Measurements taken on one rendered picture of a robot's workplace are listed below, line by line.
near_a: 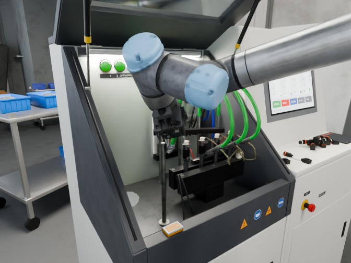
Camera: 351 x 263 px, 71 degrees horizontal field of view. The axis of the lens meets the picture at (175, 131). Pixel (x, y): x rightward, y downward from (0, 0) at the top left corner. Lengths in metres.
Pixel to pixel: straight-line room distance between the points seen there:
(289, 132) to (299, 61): 0.95
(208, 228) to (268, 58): 0.51
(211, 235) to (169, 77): 0.54
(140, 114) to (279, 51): 0.76
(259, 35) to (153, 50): 0.92
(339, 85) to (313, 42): 2.34
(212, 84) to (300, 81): 1.16
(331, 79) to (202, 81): 2.50
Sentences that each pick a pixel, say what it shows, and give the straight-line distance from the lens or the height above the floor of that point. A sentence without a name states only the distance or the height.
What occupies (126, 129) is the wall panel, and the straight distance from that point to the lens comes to 1.12.
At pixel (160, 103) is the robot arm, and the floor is 1.31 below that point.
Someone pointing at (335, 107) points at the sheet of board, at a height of 0.96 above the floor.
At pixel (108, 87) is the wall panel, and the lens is 1.06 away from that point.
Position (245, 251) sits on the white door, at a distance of 1.01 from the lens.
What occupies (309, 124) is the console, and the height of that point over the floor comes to 1.05.
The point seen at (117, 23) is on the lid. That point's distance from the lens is 0.97.
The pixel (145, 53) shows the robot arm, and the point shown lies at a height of 1.41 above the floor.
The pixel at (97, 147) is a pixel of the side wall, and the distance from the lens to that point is 0.75.
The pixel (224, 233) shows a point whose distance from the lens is 0.86.
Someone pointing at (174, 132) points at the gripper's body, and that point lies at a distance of 0.61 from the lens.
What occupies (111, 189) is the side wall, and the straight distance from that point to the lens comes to 0.70.
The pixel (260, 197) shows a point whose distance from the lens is 0.93.
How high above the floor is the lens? 1.40
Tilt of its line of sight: 16 degrees down
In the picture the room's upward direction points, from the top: straight up
